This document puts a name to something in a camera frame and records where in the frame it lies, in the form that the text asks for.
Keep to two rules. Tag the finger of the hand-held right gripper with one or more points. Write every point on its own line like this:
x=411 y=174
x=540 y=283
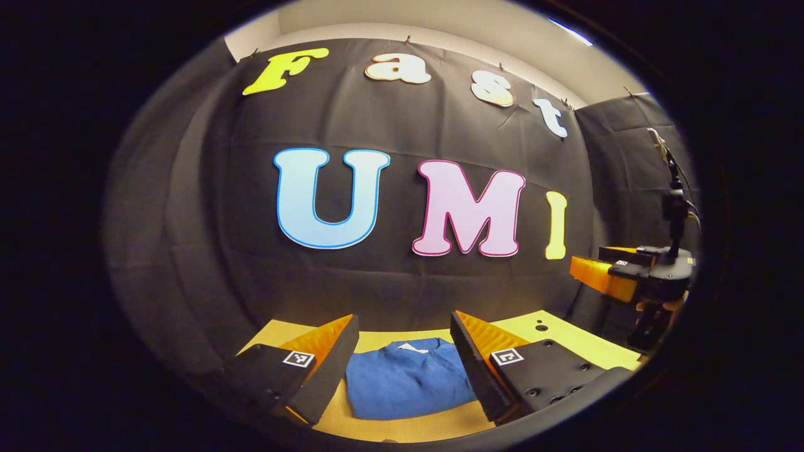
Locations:
x=628 y=271
x=628 y=254

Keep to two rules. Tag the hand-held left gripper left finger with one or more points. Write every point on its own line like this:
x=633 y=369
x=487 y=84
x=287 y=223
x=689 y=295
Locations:
x=326 y=376

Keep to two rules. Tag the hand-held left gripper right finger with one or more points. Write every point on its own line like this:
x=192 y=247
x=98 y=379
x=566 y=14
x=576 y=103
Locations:
x=477 y=370

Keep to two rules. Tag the blue button shirt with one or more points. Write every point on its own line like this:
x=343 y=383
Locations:
x=402 y=383

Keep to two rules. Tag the ceiling light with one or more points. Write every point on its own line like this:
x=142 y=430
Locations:
x=570 y=31

